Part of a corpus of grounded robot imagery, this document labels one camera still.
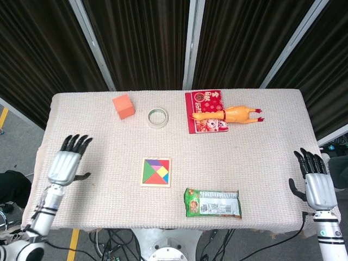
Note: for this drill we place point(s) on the purple parallelogram tangram piece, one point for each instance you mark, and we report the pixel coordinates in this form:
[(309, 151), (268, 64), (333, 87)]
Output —
[(155, 162)]

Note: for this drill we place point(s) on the beige woven tablecloth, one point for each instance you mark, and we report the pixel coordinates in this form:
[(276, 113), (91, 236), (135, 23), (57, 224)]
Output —
[(244, 163)]

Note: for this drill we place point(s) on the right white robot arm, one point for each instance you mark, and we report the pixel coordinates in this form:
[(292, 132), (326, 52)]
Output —
[(329, 236)]

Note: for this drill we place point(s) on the black fabric object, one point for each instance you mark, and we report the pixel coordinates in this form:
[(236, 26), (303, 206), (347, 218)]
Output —
[(13, 187)]

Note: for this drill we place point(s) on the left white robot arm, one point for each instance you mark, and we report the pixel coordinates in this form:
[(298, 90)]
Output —
[(44, 220)]

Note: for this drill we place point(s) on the large coral triangle tangram piece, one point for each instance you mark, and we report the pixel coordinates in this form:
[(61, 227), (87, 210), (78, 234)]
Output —
[(156, 180)]

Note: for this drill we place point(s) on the blue triangle tangram piece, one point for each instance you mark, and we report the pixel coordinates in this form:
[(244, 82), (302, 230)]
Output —
[(166, 177)]

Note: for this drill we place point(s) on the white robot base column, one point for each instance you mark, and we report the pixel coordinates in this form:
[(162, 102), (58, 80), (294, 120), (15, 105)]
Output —
[(166, 244)]

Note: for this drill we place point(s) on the yellow rubber chicken toy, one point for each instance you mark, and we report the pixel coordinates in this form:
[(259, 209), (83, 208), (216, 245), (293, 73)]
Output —
[(236, 114)]

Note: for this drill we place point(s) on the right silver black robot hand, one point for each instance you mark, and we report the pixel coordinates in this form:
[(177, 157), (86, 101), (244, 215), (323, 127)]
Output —
[(320, 190)]

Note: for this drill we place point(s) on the green triangle piece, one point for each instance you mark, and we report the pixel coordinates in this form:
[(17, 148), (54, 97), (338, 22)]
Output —
[(149, 171)]

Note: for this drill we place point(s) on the yellow square tangram piece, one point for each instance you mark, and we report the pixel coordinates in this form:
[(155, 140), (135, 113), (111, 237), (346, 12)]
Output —
[(162, 171)]

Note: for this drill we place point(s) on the pink triangle tangram piece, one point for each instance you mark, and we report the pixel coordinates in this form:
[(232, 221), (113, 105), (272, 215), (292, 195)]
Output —
[(156, 168)]

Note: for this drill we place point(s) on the green snack bag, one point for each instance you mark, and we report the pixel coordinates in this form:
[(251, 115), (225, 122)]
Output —
[(212, 204)]

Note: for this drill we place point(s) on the orange foam cube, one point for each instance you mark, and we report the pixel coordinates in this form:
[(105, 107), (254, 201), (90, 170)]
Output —
[(123, 106)]

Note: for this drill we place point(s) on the small red triangle tangram piece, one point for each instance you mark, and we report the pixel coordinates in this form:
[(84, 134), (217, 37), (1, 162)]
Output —
[(164, 163)]

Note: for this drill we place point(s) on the wooden tangram tray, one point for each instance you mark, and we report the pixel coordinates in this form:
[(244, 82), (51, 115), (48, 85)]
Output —
[(156, 185)]

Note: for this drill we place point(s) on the dark pleated curtain panel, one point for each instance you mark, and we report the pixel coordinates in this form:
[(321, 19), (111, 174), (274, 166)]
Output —
[(331, 68), (244, 40), (141, 40), (40, 54)]

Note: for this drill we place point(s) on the white aluminium frame post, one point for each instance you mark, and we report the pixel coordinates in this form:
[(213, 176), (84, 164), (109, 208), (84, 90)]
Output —
[(92, 43), (191, 40), (296, 40)]

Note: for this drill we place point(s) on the masking tape roll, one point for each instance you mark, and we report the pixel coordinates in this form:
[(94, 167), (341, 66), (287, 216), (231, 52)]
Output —
[(150, 121)]

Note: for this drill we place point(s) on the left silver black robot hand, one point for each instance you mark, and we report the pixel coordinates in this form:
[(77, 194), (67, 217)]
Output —
[(63, 168)]

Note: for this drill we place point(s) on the red spiral calendar notebook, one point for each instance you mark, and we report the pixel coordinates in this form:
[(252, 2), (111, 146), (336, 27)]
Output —
[(202, 100)]

